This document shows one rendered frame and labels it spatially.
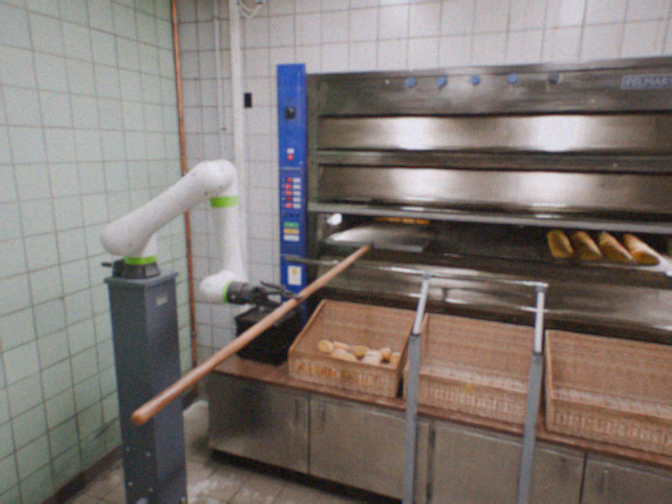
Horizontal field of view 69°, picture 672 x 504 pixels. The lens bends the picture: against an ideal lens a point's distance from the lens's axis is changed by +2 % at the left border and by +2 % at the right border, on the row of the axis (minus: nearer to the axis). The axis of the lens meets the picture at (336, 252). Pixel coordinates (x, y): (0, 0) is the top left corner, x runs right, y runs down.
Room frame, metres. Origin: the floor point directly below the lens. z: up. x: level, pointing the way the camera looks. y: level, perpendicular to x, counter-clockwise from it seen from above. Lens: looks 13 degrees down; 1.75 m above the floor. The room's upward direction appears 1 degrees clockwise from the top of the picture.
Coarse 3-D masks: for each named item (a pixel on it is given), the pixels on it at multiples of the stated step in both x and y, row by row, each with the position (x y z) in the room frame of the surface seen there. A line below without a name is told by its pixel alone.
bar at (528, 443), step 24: (312, 264) 2.34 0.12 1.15; (336, 264) 2.29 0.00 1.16; (360, 264) 2.26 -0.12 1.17; (408, 384) 1.93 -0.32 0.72; (408, 408) 1.93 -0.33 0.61; (528, 408) 1.76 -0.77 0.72; (408, 432) 1.93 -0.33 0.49; (528, 432) 1.76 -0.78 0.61; (408, 456) 1.93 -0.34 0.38; (528, 456) 1.76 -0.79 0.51; (408, 480) 1.92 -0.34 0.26; (528, 480) 1.75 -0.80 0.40
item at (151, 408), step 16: (352, 256) 2.29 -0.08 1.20; (336, 272) 2.05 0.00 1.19; (288, 304) 1.62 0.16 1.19; (272, 320) 1.49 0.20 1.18; (240, 336) 1.34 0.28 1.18; (224, 352) 1.24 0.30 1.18; (208, 368) 1.16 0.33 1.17; (176, 384) 1.06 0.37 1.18; (192, 384) 1.09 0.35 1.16; (160, 400) 0.99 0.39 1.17; (144, 416) 0.94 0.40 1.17
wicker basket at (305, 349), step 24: (336, 312) 2.64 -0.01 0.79; (360, 312) 2.60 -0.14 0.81; (384, 312) 2.55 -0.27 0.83; (408, 312) 2.51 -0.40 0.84; (312, 336) 2.52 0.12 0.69; (336, 336) 2.60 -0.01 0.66; (384, 336) 2.51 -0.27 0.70; (408, 336) 2.30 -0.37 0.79; (312, 360) 2.21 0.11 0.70; (336, 360) 2.16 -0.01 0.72; (360, 360) 2.44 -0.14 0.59; (384, 360) 2.45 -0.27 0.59; (408, 360) 2.32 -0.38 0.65; (336, 384) 2.16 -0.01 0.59; (360, 384) 2.12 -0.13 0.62; (384, 384) 2.08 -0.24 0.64
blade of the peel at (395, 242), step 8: (344, 232) 3.02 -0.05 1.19; (352, 232) 3.02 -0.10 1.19; (328, 240) 2.71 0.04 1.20; (336, 240) 2.70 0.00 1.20; (344, 240) 2.68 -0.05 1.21; (352, 240) 2.79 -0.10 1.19; (360, 240) 2.79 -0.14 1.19; (368, 240) 2.79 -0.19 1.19; (376, 240) 2.79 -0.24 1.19; (384, 240) 2.79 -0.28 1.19; (392, 240) 2.79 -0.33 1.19; (400, 240) 2.79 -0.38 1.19; (408, 240) 2.79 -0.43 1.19; (416, 240) 2.80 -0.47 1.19; (424, 240) 2.80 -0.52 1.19; (384, 248) 2.60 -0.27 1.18; (392, 248) 2.58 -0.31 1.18; (400, 248) 2.57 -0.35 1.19; (408, 248) 2.55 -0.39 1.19; (416, 248) 2.54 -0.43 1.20
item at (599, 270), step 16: (400, 256) 2.56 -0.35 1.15; (416, 256) 2.53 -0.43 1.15; (432, 256) 2.50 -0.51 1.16; (448, 256) 2.47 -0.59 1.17; (464, 256) 2.44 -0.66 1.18; (480, 256) 2.44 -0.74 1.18; (496, 256) 2.44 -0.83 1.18; (576, 272) 2.26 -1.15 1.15; (592, 272) 2.24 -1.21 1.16; (608, 272) 2.22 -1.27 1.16; (624, 272) 2.19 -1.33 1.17; (640, 272) 2.17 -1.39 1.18; (656, 272) 2.16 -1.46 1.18
